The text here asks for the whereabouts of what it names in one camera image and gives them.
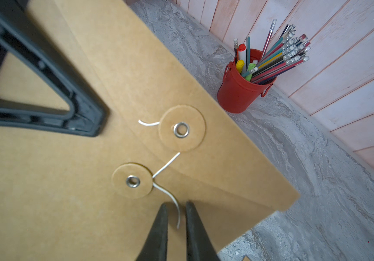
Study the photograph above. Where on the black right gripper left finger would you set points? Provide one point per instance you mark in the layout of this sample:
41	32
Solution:
155	246

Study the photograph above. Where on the brown kraft file bag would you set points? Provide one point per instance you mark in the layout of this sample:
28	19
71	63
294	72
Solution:
73	198

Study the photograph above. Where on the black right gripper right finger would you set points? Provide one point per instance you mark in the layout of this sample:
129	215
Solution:
198	244

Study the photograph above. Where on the bundle of pens and pencils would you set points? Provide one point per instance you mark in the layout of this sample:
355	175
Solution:
286	53

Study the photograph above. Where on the red metal pen bucket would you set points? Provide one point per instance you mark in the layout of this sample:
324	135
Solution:
236	94

